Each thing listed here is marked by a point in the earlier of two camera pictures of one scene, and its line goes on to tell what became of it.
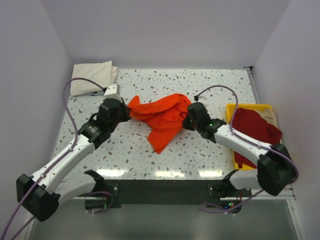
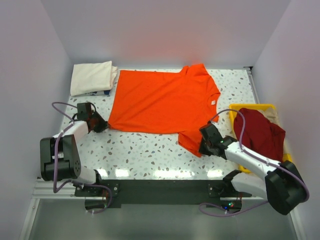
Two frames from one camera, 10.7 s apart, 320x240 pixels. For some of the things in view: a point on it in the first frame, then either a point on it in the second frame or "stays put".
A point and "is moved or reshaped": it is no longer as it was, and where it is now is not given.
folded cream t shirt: (103, 73) stays put
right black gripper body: (189, 124) to (204, 147)
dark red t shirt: (251, 124) stays put
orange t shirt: (164, 117) is moved or reshaped
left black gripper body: (123, 116) to (98, 122)
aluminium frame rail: (249, 70) stays put
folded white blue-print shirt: (96, 93) stays put
